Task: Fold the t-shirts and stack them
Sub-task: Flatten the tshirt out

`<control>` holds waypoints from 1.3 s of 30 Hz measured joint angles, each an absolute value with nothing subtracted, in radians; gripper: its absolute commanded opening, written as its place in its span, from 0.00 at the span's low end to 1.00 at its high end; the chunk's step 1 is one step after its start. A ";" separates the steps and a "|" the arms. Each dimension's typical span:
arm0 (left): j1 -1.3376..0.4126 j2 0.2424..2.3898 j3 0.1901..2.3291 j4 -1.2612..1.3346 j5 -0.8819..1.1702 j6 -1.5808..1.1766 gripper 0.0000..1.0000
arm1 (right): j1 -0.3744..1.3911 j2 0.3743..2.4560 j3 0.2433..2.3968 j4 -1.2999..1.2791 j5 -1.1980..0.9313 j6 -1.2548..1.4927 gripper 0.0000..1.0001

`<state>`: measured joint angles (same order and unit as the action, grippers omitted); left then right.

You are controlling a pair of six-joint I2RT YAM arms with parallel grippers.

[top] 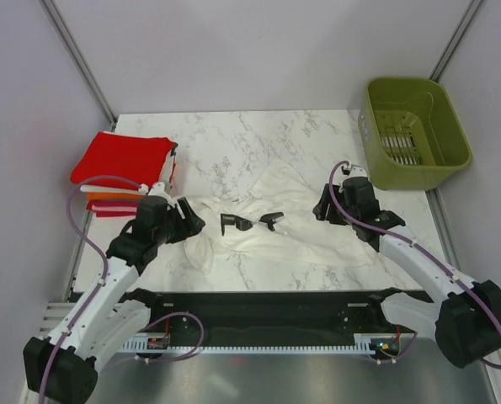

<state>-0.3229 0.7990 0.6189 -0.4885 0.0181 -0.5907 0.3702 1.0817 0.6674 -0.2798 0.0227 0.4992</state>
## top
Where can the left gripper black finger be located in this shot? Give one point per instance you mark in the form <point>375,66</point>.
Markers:
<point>190,228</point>
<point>186,212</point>

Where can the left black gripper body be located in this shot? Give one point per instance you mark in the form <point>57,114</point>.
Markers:
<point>170,229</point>

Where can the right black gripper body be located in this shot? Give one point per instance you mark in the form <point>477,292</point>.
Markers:
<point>338,194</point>

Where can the white t shirt robot print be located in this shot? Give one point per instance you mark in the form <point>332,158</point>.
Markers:
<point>273,220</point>

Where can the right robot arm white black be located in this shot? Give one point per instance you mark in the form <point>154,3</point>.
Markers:
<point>463,316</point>

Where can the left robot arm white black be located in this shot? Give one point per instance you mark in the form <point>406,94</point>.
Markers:
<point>65,365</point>

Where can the pink red folded shirts bottom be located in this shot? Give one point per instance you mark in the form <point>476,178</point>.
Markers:
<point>111,208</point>

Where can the orange folded t shirt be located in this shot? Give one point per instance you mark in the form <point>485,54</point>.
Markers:
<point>112,189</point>

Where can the red folded t shirt top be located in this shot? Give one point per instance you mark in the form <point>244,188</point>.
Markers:
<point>133,159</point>

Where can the olive green plastic basket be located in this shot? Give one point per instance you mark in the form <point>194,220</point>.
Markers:
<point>411,136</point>

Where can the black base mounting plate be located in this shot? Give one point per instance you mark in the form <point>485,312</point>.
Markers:
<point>265,317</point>

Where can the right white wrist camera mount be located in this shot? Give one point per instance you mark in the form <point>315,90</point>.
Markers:
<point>350,170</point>

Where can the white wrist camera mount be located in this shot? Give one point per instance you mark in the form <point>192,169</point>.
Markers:
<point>157,189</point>
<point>350,170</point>

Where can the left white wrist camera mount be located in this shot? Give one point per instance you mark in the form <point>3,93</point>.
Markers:
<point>157,189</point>

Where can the white slotted cable duct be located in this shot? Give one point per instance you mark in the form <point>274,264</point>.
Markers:
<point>141,344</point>

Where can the left aluminium frame post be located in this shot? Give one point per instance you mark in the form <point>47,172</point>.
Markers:
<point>60,25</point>

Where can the aluminium frame post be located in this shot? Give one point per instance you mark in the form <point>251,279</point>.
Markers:
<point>459,34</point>
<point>60,25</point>

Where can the right aluminium frame post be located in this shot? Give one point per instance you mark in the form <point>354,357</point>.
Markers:
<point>459,34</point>

